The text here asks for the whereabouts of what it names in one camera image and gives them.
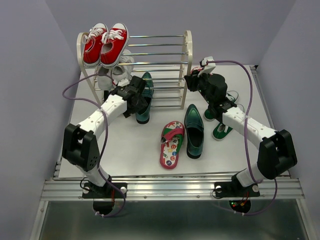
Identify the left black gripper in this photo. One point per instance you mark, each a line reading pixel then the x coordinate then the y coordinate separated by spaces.
pixel 141 104

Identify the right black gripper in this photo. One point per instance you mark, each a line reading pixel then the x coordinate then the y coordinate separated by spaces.
pixel 191 80

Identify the green loafer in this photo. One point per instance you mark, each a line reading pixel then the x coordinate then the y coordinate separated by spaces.
pixel 194 127
pixel 143 116

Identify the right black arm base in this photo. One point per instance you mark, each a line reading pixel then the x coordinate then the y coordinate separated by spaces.
pixel 234 189

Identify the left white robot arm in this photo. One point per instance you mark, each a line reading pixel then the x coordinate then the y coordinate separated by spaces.
pixel 85 142

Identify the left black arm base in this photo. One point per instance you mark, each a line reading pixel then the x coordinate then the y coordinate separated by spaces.
pixel 91 191

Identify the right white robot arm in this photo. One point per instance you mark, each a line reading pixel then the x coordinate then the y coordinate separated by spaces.
pixel 276 151

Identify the cream shoe shelf with rods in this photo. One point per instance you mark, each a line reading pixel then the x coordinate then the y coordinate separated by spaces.
pixel 168 58

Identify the right white sneaker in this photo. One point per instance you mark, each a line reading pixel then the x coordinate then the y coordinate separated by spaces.
pixel 123 71

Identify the white sneaker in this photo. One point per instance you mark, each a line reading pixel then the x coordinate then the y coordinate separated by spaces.
pixel 104 79
pixel 123 71

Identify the pink sandal back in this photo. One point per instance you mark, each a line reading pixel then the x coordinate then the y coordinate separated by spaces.
pixel 197 69

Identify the pink sandal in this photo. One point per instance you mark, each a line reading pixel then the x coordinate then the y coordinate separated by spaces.
pixel 197 69
pixel 171 141

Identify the green sneaker upper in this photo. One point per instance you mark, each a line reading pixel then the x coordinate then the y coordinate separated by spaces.
pixel 232 95

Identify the green sneaker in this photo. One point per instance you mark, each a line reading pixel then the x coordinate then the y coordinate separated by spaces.
pixel 221 131
pixel 232 95

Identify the left black canvas sneaker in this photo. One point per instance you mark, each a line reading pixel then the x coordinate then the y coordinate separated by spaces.
pixel 106 94

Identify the left white sneaker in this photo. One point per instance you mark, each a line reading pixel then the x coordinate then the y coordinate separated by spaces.
pixel 104 79

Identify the green sneaker lower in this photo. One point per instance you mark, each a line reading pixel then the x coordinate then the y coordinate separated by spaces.
pixel 221 131

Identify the green loafer on table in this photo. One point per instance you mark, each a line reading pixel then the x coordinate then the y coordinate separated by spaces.
pixel 194 127

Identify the right red canvas sneaker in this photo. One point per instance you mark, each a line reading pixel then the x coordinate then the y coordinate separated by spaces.
pixel 114 43

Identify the red canvas sneaker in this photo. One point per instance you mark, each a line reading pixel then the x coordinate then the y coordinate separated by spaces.
pixel 114 43
pixel 93 44

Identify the pink sandal front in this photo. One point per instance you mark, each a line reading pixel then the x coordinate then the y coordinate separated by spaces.
pixel 171 141

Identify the left red canvas sneaker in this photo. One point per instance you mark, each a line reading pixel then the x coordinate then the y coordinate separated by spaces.
pixel 93 44

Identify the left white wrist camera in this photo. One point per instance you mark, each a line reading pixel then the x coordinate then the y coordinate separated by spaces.
pixel 121 83

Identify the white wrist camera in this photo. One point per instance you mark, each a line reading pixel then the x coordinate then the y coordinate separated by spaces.
pixel 121 83
pixel 207 65

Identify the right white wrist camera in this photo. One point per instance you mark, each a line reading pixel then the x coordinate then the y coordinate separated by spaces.
pixel 207 65

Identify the aluminium rail frame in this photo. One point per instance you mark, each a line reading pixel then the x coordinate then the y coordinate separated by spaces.
pixel 133 150

